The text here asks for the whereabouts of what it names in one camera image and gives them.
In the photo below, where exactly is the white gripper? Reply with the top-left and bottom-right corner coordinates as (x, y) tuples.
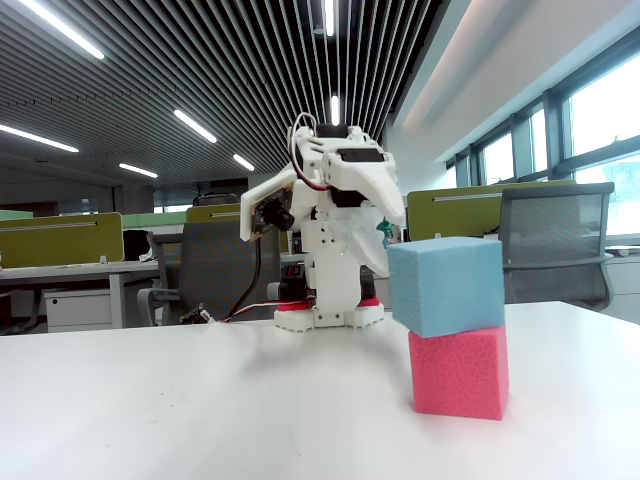
(323, 147), (407, 277)

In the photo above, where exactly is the blue foam cube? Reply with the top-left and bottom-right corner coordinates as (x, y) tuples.
(387, 238), (506, 339)

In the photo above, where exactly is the red foam cube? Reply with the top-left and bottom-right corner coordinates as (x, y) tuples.
(408, 326), (510, 421)

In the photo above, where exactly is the olive green desk partition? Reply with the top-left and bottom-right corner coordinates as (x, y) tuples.
(406, 179), (576, 244)
(185, 202), (292, 251)
(0, 212), (125, 269)

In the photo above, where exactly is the black bag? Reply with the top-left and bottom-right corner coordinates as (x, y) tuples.
(192, 192), (241, 208)

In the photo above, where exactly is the grey mesh office chair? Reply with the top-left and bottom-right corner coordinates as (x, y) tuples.
(137, 217), (284, 326)
(499, 182), (616, 311)

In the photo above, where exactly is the small controller circuit board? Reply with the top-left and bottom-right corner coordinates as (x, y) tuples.
(179, 302), (212, 325)

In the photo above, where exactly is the black backpack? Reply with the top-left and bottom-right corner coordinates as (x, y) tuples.
(123, 229), (152, 262)

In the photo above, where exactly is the dark framed window row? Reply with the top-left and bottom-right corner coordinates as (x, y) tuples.
(444, 52), (640, 246)

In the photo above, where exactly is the grey office desk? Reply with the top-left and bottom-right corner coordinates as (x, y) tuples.
(0, 259), (161, 331)

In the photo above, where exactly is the white drawer cabinet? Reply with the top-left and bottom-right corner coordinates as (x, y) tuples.
(43, 288), (114, 332)

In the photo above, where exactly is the arm servo wire loop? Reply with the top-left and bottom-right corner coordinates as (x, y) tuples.
(291, 112), (331, 192)

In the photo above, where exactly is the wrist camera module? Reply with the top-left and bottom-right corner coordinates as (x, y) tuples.
(240, 174), (296, 246)

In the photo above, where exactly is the black camera cable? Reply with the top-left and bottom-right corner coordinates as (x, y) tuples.
(222, 238), (265, 324)

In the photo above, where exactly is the red white servo wire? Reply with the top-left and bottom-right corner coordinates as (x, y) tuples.
(218, 298), (316, 324)

